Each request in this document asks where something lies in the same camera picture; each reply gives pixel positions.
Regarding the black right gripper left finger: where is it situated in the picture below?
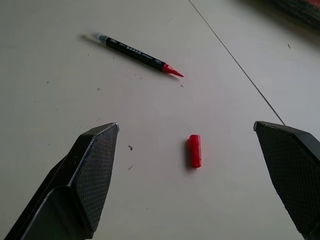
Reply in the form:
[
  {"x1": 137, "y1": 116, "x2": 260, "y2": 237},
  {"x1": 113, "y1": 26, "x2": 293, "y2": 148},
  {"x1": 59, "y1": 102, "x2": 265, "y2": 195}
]
[{"x1": 4, "y1": 122, "x2": 120, "y2": 240}]

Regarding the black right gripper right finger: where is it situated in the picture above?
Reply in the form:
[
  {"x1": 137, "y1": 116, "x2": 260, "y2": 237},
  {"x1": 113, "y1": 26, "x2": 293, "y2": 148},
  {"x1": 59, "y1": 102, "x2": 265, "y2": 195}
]
[{"x1": 253, "y1": 120, "x2": 320, "y2": 240}]

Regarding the red pen cap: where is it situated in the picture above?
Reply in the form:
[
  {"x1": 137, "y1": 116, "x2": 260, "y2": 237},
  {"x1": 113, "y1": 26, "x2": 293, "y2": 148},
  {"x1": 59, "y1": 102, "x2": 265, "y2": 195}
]
[{"x1": 188, "y1": 134, "x2": 203, "y2": 169}]

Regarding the black pen with red tip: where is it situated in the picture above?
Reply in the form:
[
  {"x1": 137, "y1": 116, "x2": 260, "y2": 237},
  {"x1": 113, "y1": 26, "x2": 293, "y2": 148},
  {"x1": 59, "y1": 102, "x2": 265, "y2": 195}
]
[{"x1": 89, "y1": 32, "x2": 185, "y2": 78}]

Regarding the dark striped object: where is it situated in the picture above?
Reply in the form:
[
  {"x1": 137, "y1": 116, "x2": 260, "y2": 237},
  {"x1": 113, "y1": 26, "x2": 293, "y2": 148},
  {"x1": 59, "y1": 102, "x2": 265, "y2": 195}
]
[{"x1": 229, "y1": 0, "x2": 320, "y2": 32}]

